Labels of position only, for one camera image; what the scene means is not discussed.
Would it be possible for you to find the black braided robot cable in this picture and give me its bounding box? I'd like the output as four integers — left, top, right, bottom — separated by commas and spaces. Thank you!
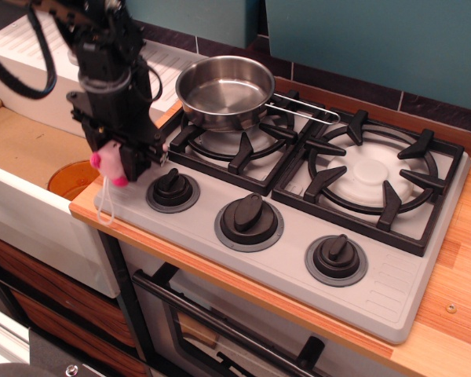
0, 3, 58, 100

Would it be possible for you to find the white toy sink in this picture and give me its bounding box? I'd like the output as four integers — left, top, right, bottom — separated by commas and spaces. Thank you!
0, 9, 197, 299

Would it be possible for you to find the black right stove knob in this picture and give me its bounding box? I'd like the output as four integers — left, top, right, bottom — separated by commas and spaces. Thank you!
305, 234, 368, 287

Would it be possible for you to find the black burner grate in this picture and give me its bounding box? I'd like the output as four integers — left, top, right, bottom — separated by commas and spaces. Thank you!
161, 90, 305, 196
272, 110, 470, 257

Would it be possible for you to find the wooden drawer front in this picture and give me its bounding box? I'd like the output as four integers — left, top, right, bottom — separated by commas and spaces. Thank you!
0, 240, 150, 376

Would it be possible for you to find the black left stove knob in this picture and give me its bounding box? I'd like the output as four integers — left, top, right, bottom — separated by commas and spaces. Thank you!
146, 168, 200, 214

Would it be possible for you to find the black middle stove knob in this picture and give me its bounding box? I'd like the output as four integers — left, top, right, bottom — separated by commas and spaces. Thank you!
214, 193, 284, 253

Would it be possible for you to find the black left burner grate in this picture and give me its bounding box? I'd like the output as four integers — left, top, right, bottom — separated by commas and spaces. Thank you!
161, 90, 305, 196

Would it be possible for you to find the stainless steel pan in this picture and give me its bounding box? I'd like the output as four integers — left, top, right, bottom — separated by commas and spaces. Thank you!
176, 56, 341, 132

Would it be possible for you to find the black right burner grate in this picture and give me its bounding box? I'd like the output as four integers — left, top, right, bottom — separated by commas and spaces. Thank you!
272, 110, 470, 257

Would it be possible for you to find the grey toy stove top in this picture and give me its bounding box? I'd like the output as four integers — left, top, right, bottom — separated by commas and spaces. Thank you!
94, 107, 471, 343

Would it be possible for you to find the orange plastic plate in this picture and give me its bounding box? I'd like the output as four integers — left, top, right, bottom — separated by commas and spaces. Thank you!
47, 160, 100, 200

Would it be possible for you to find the pink stuffed pig toy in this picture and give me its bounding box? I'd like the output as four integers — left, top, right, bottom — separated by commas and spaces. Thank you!
89, 140, 170, 227

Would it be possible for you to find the black stove knob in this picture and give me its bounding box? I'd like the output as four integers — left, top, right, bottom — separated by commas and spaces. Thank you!
305, 234, 368, 287
146, 168, 200, 214
214, 193, 284, 253

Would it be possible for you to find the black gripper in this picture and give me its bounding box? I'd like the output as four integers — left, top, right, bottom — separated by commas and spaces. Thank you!
67, 42, 166, 181

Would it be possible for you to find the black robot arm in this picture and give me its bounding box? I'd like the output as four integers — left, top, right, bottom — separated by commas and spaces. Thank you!
27, 1, 166, 181

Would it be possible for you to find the oven door with handle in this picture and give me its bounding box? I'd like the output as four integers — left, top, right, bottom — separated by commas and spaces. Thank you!
131, 262, 417, 377

